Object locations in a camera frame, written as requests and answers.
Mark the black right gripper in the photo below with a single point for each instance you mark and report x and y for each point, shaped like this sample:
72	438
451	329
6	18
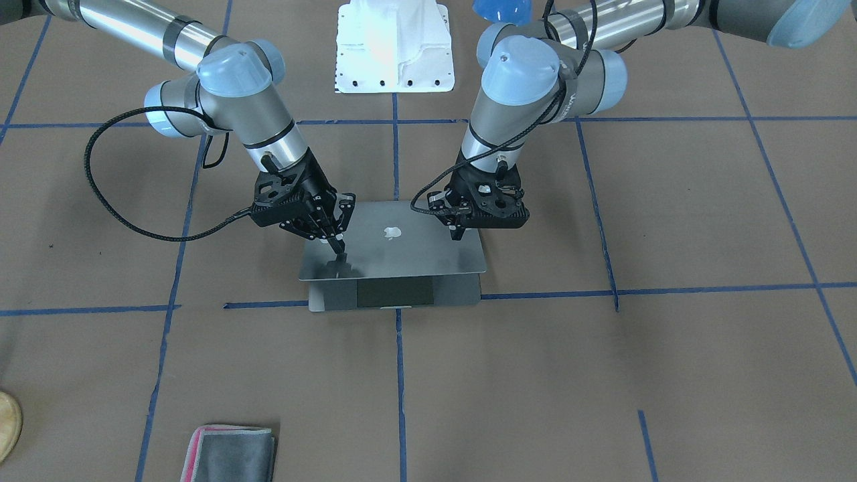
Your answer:
315	182

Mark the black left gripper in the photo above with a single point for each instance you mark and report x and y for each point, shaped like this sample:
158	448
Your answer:
458	228

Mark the grey laptop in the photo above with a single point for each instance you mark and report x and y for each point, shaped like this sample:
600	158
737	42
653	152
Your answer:
394	258

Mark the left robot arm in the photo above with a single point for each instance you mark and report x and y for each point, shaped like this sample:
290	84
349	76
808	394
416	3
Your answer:
567	64

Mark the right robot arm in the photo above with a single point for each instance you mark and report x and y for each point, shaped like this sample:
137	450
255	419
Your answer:
230	89

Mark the blue desk lamp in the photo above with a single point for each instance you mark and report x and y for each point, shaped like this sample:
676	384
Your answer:
517	12

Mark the folded grey pink cloth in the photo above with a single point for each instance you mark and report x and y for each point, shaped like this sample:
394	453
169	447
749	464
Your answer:
221	452

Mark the wooden mug tree stand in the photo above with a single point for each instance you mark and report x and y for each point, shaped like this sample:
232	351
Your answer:
11	424

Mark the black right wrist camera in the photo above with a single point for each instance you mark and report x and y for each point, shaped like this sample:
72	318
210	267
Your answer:
276	200

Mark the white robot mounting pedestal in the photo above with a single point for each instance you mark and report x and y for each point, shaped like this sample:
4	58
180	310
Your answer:
393	46

